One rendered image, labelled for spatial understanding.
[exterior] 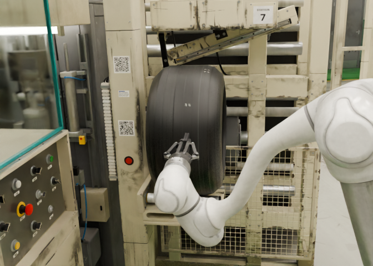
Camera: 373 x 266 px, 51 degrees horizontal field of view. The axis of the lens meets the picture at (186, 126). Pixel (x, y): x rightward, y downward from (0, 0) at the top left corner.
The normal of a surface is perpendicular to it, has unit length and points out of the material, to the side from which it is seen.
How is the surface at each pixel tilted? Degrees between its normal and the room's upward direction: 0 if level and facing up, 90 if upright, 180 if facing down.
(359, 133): 85
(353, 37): 90
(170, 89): 41
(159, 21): 90
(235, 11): 90
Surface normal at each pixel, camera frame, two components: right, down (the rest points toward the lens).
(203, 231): -0.07, 0.43
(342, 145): -0.37, 0.16
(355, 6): 0.16, 0.27
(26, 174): 0.99, 0.01
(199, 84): -0.11, -0.62
